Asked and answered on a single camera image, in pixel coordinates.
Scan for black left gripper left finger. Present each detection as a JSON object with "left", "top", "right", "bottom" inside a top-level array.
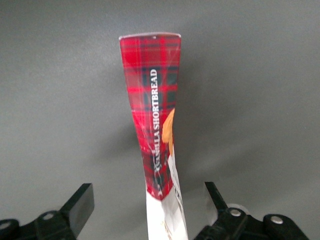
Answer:
[{"left": 0, "top": 182, "right": 96, "bottom": 240}]

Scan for red tartan cookie box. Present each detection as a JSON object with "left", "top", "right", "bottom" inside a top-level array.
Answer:
[{"left": 118, "top": 32, "right": 190, "bottom": 240}]

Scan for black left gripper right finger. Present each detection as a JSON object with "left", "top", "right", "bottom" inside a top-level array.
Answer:
[{"left": 193, "top": 181, "right": 311, "bottom": 240}]

